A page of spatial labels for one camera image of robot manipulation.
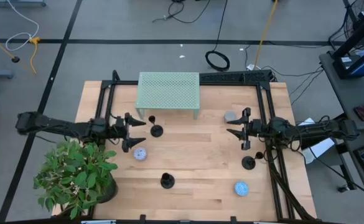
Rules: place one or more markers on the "black caster wheel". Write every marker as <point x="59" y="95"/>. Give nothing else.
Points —
<point x="344" y="188"/>

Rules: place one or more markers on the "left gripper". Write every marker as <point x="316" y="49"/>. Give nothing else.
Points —
<point x="126" y="130"/>

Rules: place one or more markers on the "gray cart base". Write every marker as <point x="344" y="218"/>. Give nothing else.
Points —
<point x="16" y="3"/>

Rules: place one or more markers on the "small white paper sheet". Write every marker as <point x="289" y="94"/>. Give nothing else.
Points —
<point x="307" y="122"/>

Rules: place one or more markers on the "green leafy plant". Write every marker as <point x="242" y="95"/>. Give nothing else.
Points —
<point x="72" y="177"/>

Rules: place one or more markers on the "black floor fan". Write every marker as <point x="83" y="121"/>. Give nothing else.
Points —
<point x="360" y="15"/>

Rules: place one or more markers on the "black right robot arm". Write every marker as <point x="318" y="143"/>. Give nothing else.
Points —
<point x="318" y="128"/>

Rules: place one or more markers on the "white power adapter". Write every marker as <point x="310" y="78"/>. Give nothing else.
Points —
<point x="250" y="67"/>

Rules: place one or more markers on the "wooden stick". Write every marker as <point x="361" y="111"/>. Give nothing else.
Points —
<point x="264" y="34"/>

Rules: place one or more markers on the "gray side table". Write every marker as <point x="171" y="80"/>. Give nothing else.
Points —
<point x="346" y="93"/>
<point x="360" y="186"/>

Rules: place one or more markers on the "black plant pot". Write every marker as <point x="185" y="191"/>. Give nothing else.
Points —
<point x="110" y="191"/>

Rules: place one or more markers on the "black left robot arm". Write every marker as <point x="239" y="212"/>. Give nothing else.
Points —
<point x="60" y="126"/>

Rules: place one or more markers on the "large white paper sheet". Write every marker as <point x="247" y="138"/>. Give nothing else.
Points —
<point x="320" y="149"/>

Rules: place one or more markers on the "green perforated metal shelf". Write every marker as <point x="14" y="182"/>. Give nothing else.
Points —
<point x="168" y="90"/>

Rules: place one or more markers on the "black aluminium table frame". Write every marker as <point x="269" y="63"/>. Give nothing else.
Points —
<point x="264" y="102"/>

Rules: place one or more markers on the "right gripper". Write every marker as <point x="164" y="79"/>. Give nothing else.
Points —
<point x="254" y="128"/>

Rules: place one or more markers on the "black candlestick holder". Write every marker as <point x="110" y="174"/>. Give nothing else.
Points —
<point x="156" y="131"/>
<point x="248" y="162"/>
<point x="167" y="183"/>

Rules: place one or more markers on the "black diagonal pole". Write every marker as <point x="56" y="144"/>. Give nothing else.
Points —
<point x="356" y="35"/>

